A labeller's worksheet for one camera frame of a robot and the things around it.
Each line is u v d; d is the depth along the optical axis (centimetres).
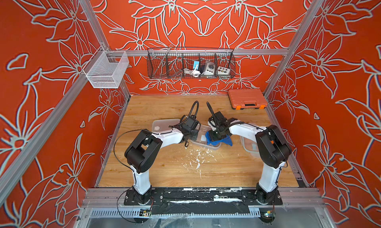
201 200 73
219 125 75
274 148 49
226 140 87
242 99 114
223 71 94
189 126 74
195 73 85
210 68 91
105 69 92
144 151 49
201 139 94
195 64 83
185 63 101
